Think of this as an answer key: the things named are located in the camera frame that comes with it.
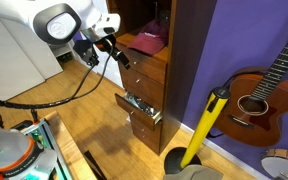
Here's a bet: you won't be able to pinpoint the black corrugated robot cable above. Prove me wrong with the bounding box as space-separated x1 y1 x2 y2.
0 34 117 111

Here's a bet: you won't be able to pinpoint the brown wooden cabinet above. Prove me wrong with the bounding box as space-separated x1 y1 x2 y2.
105 0 218 156

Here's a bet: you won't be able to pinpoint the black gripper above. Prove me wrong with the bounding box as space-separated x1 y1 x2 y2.
95 34 132 71

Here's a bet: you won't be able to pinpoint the white cabinet panels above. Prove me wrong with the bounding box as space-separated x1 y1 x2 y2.
0 13 65 102

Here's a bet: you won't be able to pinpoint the maroon baseball cap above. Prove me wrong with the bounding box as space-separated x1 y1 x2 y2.
127 18 170 56

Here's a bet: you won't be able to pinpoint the closed wooden drawer front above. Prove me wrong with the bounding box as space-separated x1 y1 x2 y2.
118 64 167 111

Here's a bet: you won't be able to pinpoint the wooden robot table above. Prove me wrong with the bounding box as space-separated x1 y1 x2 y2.
43 111 99 180

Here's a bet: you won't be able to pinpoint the aluminium frame electronics box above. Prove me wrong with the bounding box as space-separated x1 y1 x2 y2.
12 119 74 180

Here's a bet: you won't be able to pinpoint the black guitar strap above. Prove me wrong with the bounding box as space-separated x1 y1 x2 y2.
206 68 268 140

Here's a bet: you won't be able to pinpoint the black round stanchion base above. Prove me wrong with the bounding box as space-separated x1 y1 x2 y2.
163 146 203 175

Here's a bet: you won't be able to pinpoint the lowest wooden drawer front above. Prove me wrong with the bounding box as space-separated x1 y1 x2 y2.
129 116 162 155

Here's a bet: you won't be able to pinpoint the wooden drawer with cardboard box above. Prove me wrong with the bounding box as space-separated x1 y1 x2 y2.
115 42 168 85

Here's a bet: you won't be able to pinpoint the yellow stanchion post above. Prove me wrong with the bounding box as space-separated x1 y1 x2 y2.
179 87 231 169

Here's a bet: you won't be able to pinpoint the silver clutter pile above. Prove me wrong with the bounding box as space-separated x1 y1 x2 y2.
123 92 159 117

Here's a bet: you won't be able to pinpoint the banjo with white head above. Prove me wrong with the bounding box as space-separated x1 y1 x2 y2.
260 148 288 180

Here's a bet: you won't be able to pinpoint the brown acoustic guitar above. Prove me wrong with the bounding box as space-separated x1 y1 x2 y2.
213 19 288 148

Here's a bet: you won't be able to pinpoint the wooden drawer with silver clutter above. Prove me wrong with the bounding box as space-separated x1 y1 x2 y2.
114 92 164 132

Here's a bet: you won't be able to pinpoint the white low shelf unit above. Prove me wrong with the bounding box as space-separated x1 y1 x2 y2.
48 41 77 64

